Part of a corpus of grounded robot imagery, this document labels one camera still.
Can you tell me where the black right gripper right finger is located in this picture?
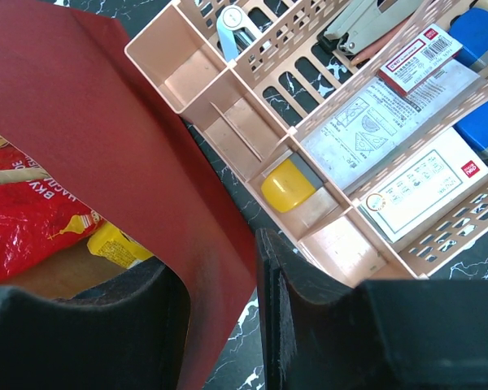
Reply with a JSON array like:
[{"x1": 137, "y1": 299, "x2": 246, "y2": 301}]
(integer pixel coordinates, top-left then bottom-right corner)
[{"x1": 255, "y1": 228, "x2": 488, "y2": 389}]

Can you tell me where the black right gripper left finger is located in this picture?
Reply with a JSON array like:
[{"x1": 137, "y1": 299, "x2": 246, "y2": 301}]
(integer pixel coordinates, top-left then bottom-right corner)
[{"x1": 0, "y1": 259, "x2": 190, "y2": 389}]

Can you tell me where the yellow snack pack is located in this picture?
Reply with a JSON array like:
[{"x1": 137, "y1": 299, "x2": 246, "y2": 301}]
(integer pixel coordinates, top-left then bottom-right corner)
[{"x1": 87, "y1": 222, "x2": 154, "y2": 269}]

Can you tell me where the red chips bag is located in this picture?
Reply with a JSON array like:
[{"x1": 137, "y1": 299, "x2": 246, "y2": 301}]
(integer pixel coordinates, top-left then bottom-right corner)
[{"x1": 0, "y1": 121, "x2": 107, "y2": 285}]

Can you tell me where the red paper bag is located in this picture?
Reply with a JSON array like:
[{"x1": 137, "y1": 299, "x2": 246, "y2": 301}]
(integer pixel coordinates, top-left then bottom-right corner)
[{"x1": 0, "y1": 1, "x2": 255, "y2": 389}]

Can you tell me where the white card box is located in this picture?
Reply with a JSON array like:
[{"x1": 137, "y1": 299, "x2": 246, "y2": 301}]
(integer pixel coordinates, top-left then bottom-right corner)
[{"x1": 359, "y1": 128, "x2": 488, "y2": 243}]

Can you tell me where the yellow eraser block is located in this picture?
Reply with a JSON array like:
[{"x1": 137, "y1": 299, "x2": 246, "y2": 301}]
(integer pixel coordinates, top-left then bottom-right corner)
[{"x1": 260, "y1": 153, "x2": 323, "y2": 213}]

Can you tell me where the peach desk organizer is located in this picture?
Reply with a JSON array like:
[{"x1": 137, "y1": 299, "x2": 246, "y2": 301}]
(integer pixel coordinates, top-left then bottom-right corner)
[{"x1": 125, "y1": 1, "x2": 488, "y2": 287}]

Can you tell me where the blue eraser box lower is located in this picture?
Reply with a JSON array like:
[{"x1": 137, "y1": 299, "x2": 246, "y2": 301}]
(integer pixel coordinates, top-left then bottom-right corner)
[{"x1": 454, "y1": 102, "x2": 488, "y2": 159}]

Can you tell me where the blue eraser box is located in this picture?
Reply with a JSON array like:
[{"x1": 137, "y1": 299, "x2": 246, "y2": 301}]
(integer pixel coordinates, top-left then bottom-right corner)
[
  {"x1": 454, "y1": 102, "x2": 488, "y2": 159},
  {"x1": 448, "y1": 7, "x2": 488, "y2": 72}
]

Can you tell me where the red white paper box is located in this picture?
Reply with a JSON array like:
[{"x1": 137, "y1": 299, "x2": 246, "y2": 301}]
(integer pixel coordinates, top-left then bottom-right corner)
[{"x1": 378, "y1": 24, "x2": 463, "y2": 96}]

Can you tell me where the grey stapler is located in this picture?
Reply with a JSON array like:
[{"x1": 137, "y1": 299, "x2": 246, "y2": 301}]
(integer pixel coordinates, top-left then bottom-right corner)
[{"x1": 317, "y1": 0, "x2": 421, "y2": 64}]

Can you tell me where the blue eraser box upper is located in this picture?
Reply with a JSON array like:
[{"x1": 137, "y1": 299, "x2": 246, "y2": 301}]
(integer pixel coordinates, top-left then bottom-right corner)
[{"x1": 448, "y1": 7, "x2": 488, "y2": 72}]

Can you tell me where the silver staple remover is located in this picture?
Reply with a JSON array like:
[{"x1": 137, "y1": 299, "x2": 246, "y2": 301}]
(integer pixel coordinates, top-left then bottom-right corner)
[{"x1": 216, "y1": 5, "x2": 262, "y2": 62}]

